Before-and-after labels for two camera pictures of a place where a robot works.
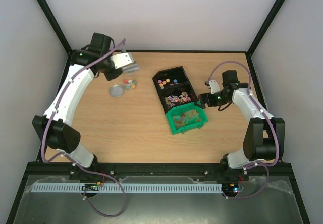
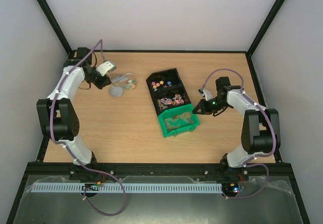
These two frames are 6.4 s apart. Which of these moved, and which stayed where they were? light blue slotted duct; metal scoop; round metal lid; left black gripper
Moved: metal scoop; left black gripper
Stayed: round metal lid; light blue slotted duct
